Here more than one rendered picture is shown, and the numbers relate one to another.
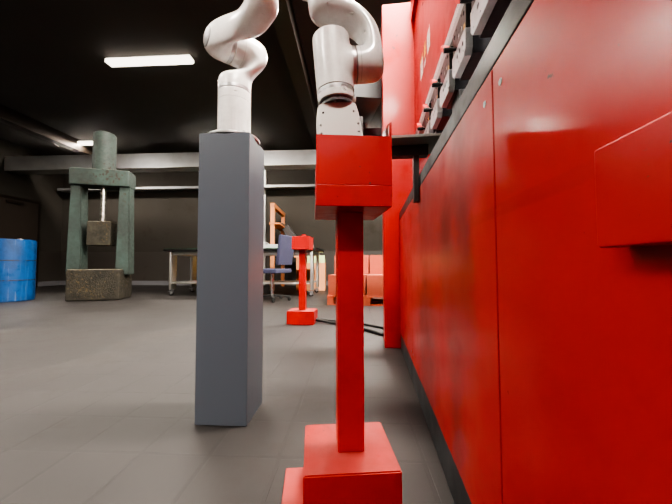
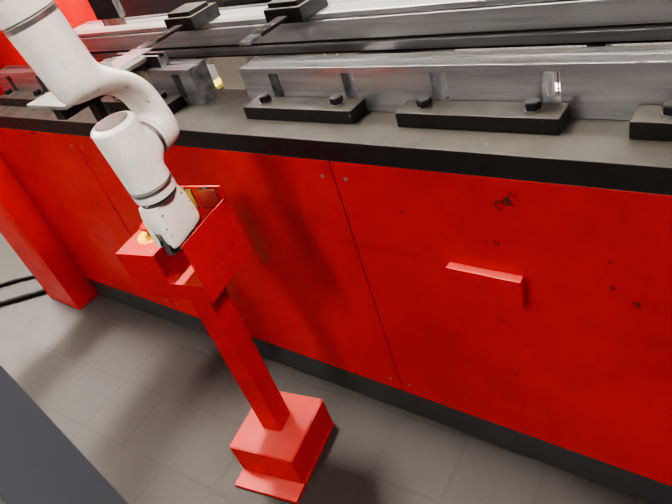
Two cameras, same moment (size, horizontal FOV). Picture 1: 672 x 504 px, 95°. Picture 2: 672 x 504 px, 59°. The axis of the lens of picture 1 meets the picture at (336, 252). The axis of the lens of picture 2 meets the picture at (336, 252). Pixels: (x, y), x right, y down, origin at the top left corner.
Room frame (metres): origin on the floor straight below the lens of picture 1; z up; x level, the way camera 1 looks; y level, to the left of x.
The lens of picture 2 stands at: (-0.20, 0.62, 1.38)
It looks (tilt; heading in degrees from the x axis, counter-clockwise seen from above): 36 degrees down; 310
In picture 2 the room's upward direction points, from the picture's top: 19 degrees counter-clockwise
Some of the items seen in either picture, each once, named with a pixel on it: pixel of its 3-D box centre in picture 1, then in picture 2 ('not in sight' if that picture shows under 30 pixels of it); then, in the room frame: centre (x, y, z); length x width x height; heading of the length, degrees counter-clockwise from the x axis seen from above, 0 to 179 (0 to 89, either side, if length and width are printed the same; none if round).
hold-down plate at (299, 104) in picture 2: not in sight; (302, 109); (0.55, -0.34, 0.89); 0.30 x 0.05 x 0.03; 173
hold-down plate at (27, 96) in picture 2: not in sight; (26, 98); (1.74, -0.48, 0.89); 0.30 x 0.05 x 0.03; 173
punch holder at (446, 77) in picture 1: (455, 79); not in sight; (1.17, -0.46, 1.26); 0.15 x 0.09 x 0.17; 173
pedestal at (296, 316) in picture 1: (302, 278); not in sight; (2.89, 0.31, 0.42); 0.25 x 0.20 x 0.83; 83
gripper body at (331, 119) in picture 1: (338, 126); (169, 212); (0.68, -0.01, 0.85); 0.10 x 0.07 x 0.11; 94
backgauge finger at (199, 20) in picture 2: not in sight; (173, 26); (1.12, -0.63, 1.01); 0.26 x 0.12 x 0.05; 83
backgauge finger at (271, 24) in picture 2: not in sight; (276, 17); (0.72, -0.58, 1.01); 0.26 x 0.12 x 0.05; 83
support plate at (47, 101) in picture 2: (418, 145); (87, 82); (1.16, -0.32, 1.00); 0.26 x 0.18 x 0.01; 83
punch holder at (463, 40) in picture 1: (471, 42); not in sight; (0.97, -0.44, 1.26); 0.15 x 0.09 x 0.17; 173
